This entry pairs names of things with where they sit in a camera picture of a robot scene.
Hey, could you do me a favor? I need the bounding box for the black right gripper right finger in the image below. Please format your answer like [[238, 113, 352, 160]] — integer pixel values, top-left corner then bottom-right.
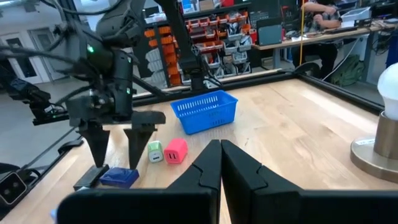
[[221, 139, 398, 224]]

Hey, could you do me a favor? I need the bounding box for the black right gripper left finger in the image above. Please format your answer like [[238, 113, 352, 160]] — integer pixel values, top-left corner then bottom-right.
[[57, 139, 222, 224]]

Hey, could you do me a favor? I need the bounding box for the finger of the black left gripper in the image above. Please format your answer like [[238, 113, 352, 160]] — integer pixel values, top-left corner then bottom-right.
[[77, 123, 111, 169], [123, 123, 157, 170]]

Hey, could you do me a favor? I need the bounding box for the green white wall charger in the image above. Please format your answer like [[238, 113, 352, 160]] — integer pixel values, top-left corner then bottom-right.
[[147, 140, 164, 164]]

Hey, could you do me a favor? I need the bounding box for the black rectangular box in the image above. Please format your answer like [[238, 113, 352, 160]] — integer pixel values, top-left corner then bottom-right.
[[73, 164, 110, 191]]

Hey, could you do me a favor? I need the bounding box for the dark blue rectangular box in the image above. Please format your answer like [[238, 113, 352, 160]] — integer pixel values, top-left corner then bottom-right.
[[99, 167, 140, 189]]

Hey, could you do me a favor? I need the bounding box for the pink cube wall charger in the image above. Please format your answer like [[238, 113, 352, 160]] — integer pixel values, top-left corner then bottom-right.
[[164, 138, 189, 165]]

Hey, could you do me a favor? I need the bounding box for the blue plastic slotted basket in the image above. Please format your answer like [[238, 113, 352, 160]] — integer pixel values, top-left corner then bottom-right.
[[170, 90, 239, 135]]

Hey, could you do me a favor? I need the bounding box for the black power socket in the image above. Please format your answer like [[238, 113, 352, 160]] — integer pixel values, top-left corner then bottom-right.
[[0, 170, 29, 208]]

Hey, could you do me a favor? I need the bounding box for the brass lamp base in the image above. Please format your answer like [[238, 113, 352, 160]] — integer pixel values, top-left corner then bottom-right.
[[350, 111, 398, 184]]

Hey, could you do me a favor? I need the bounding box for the parts bin rack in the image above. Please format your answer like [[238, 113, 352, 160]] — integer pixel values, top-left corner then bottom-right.
[[142, 7, 259, 88]]

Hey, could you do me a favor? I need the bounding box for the green backpack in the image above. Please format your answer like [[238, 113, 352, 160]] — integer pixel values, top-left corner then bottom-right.
[[330, 55, 365, 87]]

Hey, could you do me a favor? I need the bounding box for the teal box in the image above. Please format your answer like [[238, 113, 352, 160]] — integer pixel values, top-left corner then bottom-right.
[[257, 24, 283, 47]]

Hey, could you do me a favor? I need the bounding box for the wooden desk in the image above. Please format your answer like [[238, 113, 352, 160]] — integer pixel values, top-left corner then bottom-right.
[[251, 23, 398, 69]]

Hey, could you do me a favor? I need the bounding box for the white light bulb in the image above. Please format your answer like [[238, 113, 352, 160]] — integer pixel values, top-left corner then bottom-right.
[[377, 62, 398, 121]]

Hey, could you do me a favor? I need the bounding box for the person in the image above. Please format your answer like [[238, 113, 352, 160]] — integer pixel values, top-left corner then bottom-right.
[[300, 0, 346, 80]]

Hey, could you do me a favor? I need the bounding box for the black table frame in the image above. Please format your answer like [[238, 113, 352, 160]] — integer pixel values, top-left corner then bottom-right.
[[0, 0, 398, 215]]

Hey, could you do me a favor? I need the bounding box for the yellow hanging cable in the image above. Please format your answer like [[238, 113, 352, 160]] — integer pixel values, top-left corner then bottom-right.
[[298, 0, 305, 66]]

